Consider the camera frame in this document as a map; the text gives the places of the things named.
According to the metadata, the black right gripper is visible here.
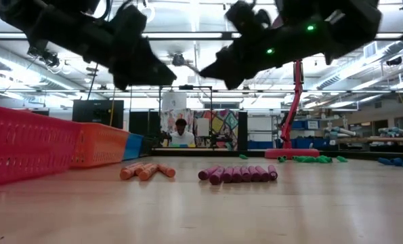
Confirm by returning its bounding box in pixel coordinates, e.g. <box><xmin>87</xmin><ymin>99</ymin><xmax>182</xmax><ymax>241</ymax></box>
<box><xmin>199</xmin><ymin>32</ymin><xmax>290</xmax><ymax>90</ymax></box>

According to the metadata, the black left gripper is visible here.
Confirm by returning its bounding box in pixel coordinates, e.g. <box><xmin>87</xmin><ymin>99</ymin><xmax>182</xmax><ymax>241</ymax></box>
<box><xmin>106</xmin><ymin>3</ymin><xmax>177</xmax><ymax>91</ymax></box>

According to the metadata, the white hanging banner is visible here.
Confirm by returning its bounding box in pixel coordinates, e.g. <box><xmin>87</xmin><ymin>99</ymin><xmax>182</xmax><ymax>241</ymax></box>
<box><xmin>161</xmin><ymin>91</ymin><xmax>188</xmax><ymax>111</ymax></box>

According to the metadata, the colourful patterned board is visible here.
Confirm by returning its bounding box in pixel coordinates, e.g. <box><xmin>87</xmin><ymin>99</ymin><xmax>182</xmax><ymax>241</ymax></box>
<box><xmin>159</xmin><ymin>108</ymin><xmax>240</xmax><ymax>150</ymax></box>

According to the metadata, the black monitor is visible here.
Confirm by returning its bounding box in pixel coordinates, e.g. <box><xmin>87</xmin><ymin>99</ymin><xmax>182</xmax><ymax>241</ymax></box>
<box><xmin>71</xmin><ymin>99</ymin><xmax>125</xmax><ymax>130</ymax></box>

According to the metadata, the black column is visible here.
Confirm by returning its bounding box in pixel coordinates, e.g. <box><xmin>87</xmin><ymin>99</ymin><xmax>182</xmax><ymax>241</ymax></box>
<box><xmin>238</xmin><ymin>110</ymin><xmax>249</xmax><ymax>152</ymax></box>

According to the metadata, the white paper sheet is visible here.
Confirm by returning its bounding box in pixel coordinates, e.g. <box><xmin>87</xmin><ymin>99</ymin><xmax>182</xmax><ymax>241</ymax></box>
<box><xmin>196</xmin><ymin>117</ymin><xmax>211</xmax><ymax>138</ymax></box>

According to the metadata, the black plastic basket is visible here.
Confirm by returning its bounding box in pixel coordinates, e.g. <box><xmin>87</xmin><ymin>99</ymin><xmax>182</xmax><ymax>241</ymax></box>
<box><xmin>140</xmin><ymin>136</ymin><xmax>154</xmax><ymax>157</ymax></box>

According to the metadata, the blue plastic basket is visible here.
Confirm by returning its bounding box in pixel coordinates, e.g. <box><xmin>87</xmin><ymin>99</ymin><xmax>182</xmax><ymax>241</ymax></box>
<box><xmin>122</xmin><ymin>133</ymin><xmax>145</xmax><ymax>161</ymax></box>

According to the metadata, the person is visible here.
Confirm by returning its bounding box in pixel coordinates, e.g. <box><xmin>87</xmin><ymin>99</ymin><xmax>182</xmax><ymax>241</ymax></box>
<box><xmin>169</xmin><ymin>118</ymin><xmax>197</xmax><ymax>148</ymax></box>

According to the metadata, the red desk lamp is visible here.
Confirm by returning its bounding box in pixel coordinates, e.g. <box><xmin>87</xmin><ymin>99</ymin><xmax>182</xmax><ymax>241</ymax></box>
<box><xmin>264</xmin><ymin>59</ymin><xmax>321</xmax><ymax>160</ymax></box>

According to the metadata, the orange plastic basket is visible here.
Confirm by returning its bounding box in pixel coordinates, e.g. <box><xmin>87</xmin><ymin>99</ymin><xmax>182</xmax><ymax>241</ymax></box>
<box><xmin>68</xmin><ymin>122</ymin><xmax>131</xmax><ymax>169</ymax></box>

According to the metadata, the blue storage bin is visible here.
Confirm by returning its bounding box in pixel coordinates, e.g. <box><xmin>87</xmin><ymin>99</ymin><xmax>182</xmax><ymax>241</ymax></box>
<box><xmin>291</xmin><ymin>137</ymin><xmax>328</xmax><ymax>150</ymax></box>
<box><xmin>291</xmin><ymin>119</ymin><xmax>321</xmax><ymax>131</ymax></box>

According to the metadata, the red plastic basket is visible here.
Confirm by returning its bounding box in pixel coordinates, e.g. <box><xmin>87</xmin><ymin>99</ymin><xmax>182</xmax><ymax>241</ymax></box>
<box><xmin>0</xmin><ymin>103</ymin><xmax>83</xmax><ymax>189</ymax></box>

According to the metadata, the white ceiling vent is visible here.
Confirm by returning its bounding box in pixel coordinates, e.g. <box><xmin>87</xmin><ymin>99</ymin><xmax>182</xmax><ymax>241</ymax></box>
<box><xmin>362</xmin><ymin>41</ymin><xmax>379</xmax><ymax>60</ymax></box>

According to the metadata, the black ceiling camera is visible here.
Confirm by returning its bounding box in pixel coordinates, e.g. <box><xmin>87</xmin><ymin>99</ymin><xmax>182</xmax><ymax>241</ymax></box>
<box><xmin>26</xmin><ymin>45</ymin><xmax>61</xmax><ymax>69</ymax></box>
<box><xmin>171</xmin><ymin>52</ymin><xmax>186</xmax><ymax>68</ymax></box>

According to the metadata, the black metal rack frame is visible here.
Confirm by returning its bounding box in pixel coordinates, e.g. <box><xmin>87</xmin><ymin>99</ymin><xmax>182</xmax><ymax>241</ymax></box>
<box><xmin>158</xmin><ymin>84</ymin><xmax>213</xmax><ymax>150</ymax></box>

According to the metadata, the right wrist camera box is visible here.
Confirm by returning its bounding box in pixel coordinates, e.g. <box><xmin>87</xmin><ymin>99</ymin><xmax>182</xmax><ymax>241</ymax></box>
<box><xmin>224</xmin><ymin>0</ymin><xmax>273</xmax><ymax>37</ymax></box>

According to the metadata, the black aluminium table frame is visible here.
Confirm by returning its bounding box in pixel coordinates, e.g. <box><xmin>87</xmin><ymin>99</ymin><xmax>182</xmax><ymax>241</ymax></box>
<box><xmin>149</xmin><ymin>147</ymin><xmax>403</xmax><ymax>161</ymax></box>

